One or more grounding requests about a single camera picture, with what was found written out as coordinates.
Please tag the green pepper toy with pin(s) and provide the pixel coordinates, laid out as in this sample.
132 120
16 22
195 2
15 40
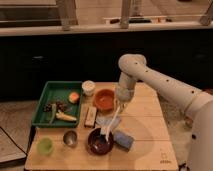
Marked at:
54 110

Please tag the small metal cup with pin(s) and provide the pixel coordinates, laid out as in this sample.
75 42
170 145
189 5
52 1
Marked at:
70 138

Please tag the light green cup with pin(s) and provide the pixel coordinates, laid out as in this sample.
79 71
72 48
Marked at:
45 146

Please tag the yellow banana toy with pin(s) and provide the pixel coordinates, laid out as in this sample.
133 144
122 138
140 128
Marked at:
65 117

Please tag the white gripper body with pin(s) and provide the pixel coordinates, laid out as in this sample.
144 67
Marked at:
124 90

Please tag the wooden block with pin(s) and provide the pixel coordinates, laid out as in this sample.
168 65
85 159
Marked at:
90 117

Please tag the orange bowl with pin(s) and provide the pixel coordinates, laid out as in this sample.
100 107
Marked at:
104 100

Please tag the blue cloth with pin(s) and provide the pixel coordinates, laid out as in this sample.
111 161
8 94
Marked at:
122 139

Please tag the white cup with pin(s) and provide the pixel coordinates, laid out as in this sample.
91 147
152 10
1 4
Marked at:
88 87

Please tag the green plastic tray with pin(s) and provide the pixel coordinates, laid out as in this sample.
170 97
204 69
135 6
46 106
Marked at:
59 96

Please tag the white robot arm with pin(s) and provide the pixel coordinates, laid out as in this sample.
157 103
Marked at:
195 103

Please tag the dark purple bowl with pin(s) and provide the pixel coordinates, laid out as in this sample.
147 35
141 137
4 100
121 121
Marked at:
98 144

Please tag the dark grapes toy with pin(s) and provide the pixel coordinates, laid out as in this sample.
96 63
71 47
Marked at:
60 106

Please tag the peach fruit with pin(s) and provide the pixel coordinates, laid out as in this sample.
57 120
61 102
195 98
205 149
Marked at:
74 97

